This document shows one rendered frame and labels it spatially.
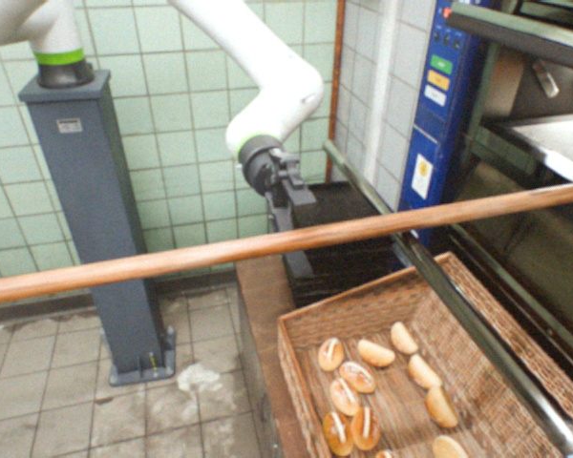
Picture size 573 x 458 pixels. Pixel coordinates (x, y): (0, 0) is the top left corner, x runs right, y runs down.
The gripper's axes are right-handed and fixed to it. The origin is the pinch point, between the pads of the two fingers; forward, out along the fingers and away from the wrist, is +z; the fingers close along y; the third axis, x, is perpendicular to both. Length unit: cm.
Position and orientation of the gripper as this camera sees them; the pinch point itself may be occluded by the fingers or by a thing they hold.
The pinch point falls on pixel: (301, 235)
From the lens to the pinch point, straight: 62.2
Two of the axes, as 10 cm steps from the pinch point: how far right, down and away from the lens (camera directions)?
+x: -9.7, 1.4, -2.1
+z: 2.5, 5.6, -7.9
